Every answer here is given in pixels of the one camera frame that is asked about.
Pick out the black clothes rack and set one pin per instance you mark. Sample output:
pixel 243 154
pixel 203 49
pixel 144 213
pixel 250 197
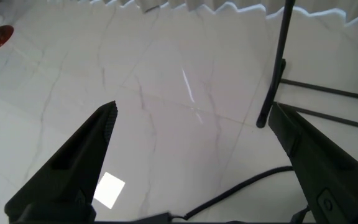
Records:
pixel 280 46

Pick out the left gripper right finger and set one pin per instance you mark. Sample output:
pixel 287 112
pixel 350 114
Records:
pixel 331 174

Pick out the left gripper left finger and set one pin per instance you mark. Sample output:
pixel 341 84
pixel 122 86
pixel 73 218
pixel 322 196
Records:
pixel 70 174

